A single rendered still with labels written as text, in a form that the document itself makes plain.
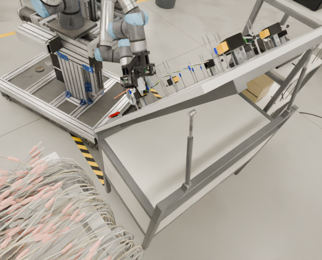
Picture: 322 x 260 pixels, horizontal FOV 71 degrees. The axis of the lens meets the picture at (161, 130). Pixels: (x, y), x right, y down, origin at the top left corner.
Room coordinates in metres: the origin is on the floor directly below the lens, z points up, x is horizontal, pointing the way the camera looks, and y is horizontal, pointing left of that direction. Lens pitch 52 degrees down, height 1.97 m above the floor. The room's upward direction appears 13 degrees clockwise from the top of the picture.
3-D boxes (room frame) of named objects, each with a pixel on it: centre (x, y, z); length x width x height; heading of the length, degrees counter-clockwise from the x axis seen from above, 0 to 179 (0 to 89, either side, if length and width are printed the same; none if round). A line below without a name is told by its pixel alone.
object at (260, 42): (1.71, -0.71, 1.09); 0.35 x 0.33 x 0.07; 138
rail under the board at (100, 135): (1.17, -0.02, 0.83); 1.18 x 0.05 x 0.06; 138
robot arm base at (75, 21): (1.31, 0.71, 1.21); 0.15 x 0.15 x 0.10
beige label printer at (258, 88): (1.67, -0.68, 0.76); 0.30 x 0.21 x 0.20; 51
